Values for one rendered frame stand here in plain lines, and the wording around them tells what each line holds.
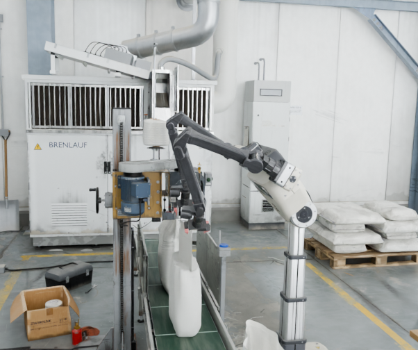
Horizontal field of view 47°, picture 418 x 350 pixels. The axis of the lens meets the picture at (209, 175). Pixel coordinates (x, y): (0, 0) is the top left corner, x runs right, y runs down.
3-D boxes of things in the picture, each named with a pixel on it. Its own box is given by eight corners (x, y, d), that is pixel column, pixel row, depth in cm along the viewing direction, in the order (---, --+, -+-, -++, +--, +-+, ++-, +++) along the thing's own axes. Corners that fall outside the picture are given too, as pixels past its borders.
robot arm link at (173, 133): (174, 122, 282) (174, 118, 292) (164, 124, 282) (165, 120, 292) (191, 188, 297) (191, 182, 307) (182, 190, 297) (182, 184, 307)
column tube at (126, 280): (130, 355, 343) (130, 109, 318) (113, 356, 341) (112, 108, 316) (130, 346, 354) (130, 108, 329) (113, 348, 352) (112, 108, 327)
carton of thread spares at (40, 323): (82, 332, 377) (81, 302, 374) (11, 344, 358) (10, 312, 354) (73, 306, 425) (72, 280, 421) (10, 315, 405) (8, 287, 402)
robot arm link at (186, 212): (203, 209, 252) (205, 198, 259) (182, 205, 252) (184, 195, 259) (200, 226, 259) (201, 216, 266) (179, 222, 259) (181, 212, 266)
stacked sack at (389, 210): (421, 221, 566) (422, 210, 564) (387, 223, 558) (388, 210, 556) (389, 210, 632) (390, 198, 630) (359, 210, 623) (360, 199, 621)
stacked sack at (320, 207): (367, 218, 582) (368, 206, 580) (315, 219, 573) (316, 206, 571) (352, 210, 624) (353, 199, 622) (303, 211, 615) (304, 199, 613)
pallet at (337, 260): (426, 263, 567) (427, 252, 565) (333, 269, 540) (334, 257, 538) (386, 244, 646) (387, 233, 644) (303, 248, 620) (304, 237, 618)
